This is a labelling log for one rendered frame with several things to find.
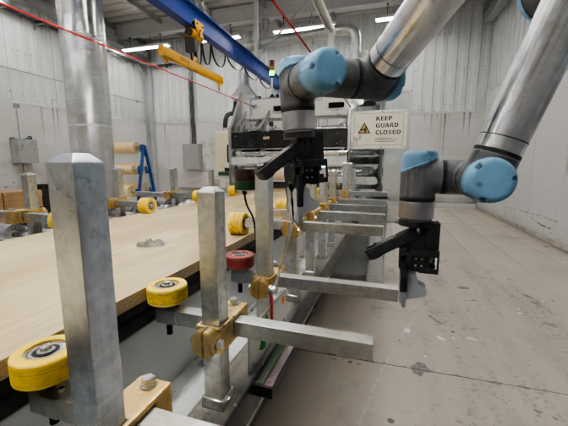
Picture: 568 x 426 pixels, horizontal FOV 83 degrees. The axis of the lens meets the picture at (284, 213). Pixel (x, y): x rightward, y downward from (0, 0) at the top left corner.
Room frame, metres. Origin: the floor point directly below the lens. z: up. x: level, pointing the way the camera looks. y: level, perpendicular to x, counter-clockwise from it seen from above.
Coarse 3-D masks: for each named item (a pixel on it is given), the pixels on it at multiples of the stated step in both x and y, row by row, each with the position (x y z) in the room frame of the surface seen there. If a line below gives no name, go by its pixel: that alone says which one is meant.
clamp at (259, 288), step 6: (276, 270) 0.83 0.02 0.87; (282, 270) 0.85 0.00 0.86; (258, 276) 0.78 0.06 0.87; (270, 276) 0.78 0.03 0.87; (252, 282) 0.76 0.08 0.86; (258, 282) 0.76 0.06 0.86; (264, 282) 0.75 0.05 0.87; (270, 282) 0.77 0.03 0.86; (252, 288) 0.76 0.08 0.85; (258, 288) 0.76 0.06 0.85; (264, 288) 0.75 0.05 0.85; (252, 294) 0.76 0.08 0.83; (258, 294) 0.76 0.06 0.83; (264, 294) 0.75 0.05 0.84
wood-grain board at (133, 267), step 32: (128, 224) 1.33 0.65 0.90; (160, 224) 1.33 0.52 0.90; (192, 224) 1.33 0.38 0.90; (0, 256) 0.86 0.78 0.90; (32, 256) 0.86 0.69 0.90; (128, 256) 0.86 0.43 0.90; (160, 256) 0.86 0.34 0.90; (192, 256) 0.86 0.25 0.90; (0, 288) 0.63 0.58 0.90; (32, 288) 0.63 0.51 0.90; (128, 288) 0.63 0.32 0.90; (0, 320) 0.49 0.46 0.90; (32, 320) 0.49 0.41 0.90; (0, 352) 0.40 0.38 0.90
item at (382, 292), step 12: (240, 276) 0.84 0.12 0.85; (252, 276) 0.84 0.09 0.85; (288, 276) 0.81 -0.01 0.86; (300, 276) 0.81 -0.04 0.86; (312, 276) 0.81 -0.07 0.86; (300, 288) 0.79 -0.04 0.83; (312, 288) 0.78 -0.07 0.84; (324, 288) 0.77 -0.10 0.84; (336, 288) 0.76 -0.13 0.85; (348, 288) 0.76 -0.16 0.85; (360, 288) 0.75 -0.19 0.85; (372, 288) 0.74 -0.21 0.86; (384, 288) 0.73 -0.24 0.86; (396, 288) 0.73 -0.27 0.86; (396, 300) 0.72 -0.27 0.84
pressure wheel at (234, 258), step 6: (228, 252) 0.88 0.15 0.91; (234, 252) 0.88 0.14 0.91; (240, 252) 0.86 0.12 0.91; (246, 252) 0.88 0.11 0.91; (252, 252) 0.88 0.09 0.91; (228, 258) 0.83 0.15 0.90; (234, 258) 0.83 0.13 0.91; (240, 258) 0.83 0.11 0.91; (246, 258) 0.83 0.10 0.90; (252, 258) 0.85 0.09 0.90; (228, 264) 0.83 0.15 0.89; (234, 264) 0.82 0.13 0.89; (240, 264) 0.82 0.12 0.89; (246, 264) 0.83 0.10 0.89; (252, 264) 0.85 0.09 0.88; (240, 270) 0.85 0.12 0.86; (240, 288) 0.86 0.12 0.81
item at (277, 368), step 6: (288, 348) 0.74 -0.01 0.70; (282, 354) 0.71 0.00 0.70; (288, 354) 0.71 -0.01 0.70; (282, 360) 0.69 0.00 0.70; (276, 366) 0.67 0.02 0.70; (282, 366) 0.67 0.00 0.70; (270, 372) 0.65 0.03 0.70; (276, 372) 0.65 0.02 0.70; (270, 378) 0.63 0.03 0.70; (264, 384) 0.61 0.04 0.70; (270, 384) 0.61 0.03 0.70
